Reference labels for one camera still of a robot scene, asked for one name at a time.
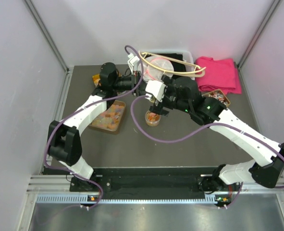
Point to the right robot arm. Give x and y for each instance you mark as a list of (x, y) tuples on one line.
[(267, 162)]

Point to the black cloth in basket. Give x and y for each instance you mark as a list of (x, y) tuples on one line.
[(177, 67)]

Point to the clear round container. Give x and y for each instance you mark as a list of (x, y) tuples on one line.
[(152, 119)]

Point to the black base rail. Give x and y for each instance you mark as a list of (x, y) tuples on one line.
[(150, 183)]

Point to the pink cloth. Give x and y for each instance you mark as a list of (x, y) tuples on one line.
[(219, 74)]

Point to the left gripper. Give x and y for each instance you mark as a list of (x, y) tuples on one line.
[(141, 90)]

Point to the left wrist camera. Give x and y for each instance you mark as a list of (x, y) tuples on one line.
[(133, 62)]

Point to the gold tin colourful gummies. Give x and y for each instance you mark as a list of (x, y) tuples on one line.
[(96, 80)]

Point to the gold tin wrapped candies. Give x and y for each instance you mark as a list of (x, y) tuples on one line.
[(219, 95)]

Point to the wooden clothes hanger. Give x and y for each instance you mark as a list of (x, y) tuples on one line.
[(197, 71)]

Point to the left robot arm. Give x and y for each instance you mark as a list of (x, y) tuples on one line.
[(64, 142)]

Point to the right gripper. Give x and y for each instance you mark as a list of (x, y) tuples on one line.
[(157, 107)]

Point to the round white mesh bag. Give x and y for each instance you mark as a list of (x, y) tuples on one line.
[(154, 71)]

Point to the grey plastic basket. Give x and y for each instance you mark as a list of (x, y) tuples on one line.
[(187, 56)]

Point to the gold tin pastel gummies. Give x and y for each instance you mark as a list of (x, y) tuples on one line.
[(110, 120)]

